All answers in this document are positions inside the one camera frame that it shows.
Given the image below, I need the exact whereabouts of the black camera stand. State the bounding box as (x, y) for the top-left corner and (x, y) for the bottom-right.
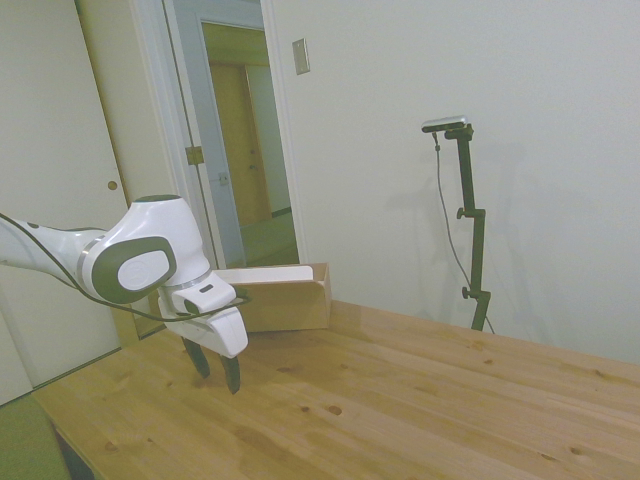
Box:
(444, 124), (493, 332)

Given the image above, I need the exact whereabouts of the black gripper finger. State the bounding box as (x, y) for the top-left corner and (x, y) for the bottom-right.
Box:
(181, 337), (212, 379)
(219, 353), (243, 397)

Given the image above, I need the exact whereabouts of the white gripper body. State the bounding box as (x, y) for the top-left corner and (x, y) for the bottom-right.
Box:
(158, 290), (250, 359)

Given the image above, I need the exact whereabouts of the wooden hallway door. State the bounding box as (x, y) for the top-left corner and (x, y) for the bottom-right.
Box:
(209, 62), (274, 226)

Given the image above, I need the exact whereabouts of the green upholstered chair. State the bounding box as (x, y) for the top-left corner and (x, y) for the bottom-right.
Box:
(0, 393), (70, 480)

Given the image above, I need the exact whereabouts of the grey camera on stand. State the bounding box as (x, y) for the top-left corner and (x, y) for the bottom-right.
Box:
(421, 115), (472, 134)

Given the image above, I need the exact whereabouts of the metal wall switch plate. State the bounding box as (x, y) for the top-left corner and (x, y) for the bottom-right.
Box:
(291, 37), (312, 77)

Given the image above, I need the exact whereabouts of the open cardboard box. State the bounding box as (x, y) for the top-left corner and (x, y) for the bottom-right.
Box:
(213, 262), (334, 334)

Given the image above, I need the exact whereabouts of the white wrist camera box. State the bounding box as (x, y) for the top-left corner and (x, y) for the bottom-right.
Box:
(170, 281), (238, 316)

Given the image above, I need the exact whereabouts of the white sliding closet door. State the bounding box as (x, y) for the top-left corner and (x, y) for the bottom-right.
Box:
(0, 0), (125, 406)

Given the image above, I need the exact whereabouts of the open white room door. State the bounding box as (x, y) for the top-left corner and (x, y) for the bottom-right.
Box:
(163, 0), (249, 271)

